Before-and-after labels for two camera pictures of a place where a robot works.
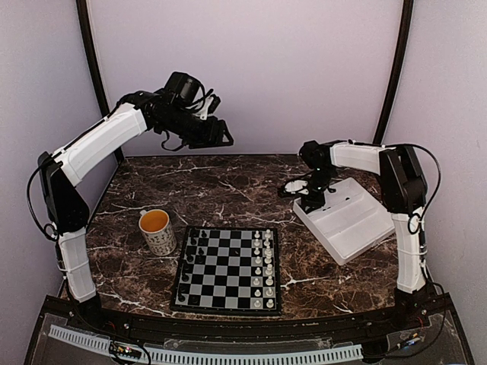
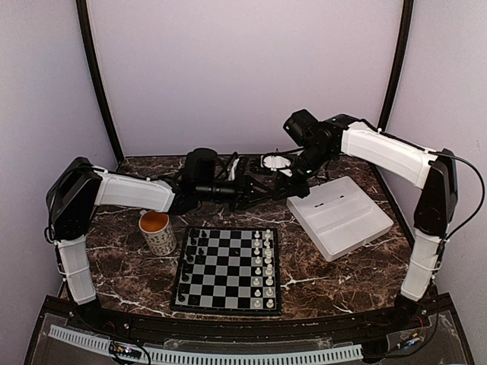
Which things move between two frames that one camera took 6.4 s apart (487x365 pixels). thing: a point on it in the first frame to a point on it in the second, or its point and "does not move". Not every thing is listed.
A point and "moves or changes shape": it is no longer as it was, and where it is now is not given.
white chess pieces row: x=263 y=280 does not move
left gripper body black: x=195 y=134 to x=238 y=194
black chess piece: x=185 y=278 does not move
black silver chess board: x=228 y=269 does not move
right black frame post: x=399 y=70 does not move
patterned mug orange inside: x=159 y=236 does not move
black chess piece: x=193 y=241 does not move
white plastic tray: x=351 y=221 moves or changes shape
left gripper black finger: x=225 y=131 to x=261 y=188
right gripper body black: x=319 y=199 to x=302 y=188
